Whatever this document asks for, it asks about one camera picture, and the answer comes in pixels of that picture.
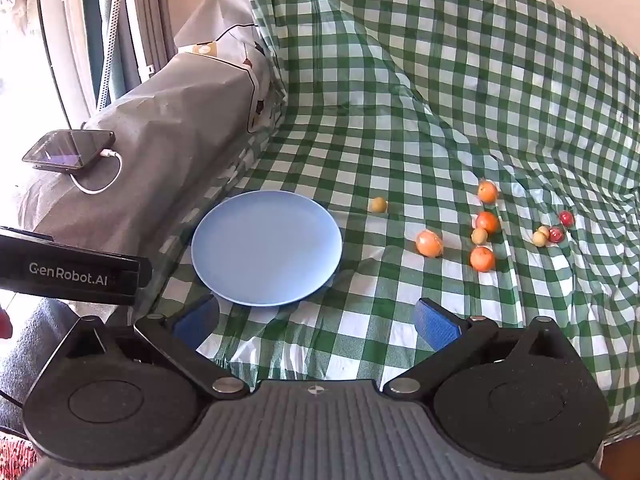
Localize blue plate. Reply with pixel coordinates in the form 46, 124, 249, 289
191, 190, 344, 307

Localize red patterned cloth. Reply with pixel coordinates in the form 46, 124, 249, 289
0, 432, 40, 472

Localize green checkered cloth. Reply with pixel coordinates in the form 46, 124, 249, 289
150, 0, 640, 443

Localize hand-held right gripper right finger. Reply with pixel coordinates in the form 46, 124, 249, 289
381, 297, 581, 402

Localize grey trousers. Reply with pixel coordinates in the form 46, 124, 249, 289
0, 299, 83, 433

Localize black smartphone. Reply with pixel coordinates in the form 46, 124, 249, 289
21, 130, 117, 175

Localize white window frame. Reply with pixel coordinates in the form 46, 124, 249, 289
120, 0, 177, 82

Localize black cable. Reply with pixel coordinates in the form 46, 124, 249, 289
0, 389, 27, 437

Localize pale oblong orange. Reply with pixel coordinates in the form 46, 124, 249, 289
415, 230, 444, 259

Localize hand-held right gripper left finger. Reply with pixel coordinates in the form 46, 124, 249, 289
57, 294, 252, 402

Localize teal curtain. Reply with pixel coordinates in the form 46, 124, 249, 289
80, 0, 147, 107

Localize white charging cable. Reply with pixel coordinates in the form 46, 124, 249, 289
70, 149, 124, 195

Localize perforated white pole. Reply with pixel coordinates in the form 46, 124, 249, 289
97, 0, 124, 111

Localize grey printed cover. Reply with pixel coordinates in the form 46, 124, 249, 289
17, 0, 290, 266

